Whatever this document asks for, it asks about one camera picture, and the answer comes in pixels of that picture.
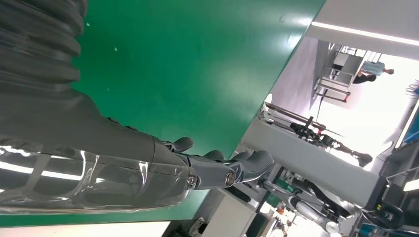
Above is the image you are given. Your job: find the black metal tripod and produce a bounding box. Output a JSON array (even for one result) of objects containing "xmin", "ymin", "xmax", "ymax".
[{"xmin": 264, "ymin": 101, "xmax": 374, "ymax": 168}]

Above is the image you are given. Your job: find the white cabinet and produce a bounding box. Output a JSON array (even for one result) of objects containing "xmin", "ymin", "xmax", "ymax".
[{"xmin": 200, "ymin": 188, "xmax": 260, "ymax": 237}]

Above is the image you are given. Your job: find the person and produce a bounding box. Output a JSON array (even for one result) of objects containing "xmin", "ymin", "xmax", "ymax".
[{"xmin": 352, "ymin": 61, "xmax": 395, "ymax": 85}]

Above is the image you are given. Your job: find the grey machine stand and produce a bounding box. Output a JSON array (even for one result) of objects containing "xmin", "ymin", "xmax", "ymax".
[{"xmin": 240, "ymin": 116, "xmax": 389, "ymax": 211}]

